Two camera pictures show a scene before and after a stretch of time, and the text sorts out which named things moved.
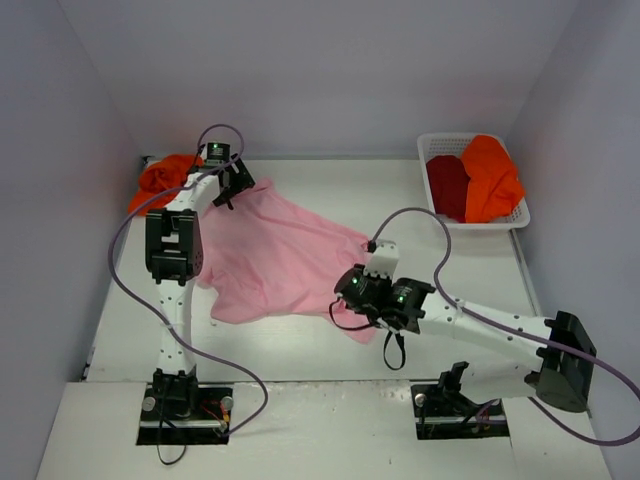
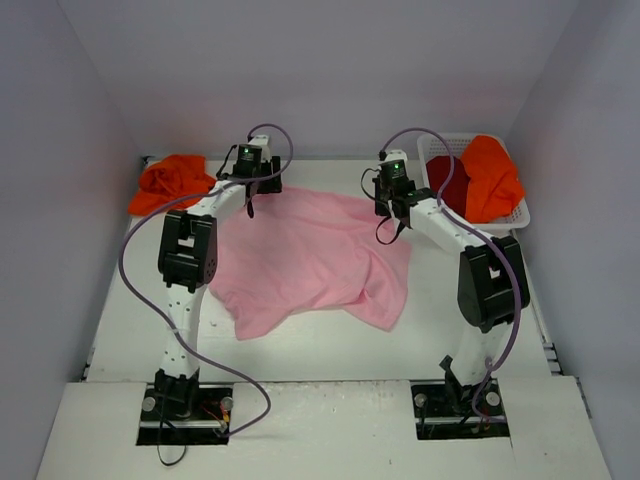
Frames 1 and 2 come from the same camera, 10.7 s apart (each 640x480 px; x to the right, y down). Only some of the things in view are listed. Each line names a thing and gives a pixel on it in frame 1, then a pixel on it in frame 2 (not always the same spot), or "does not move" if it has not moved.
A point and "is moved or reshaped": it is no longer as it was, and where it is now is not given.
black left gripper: [235, 182] → [270, 179]
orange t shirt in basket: [493, 188] does not move
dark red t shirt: [449, 182] does not move
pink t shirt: [263, 256] is moved or reshaped
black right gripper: [347, 293] → [381, 198]
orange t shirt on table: [162, 175] does not move
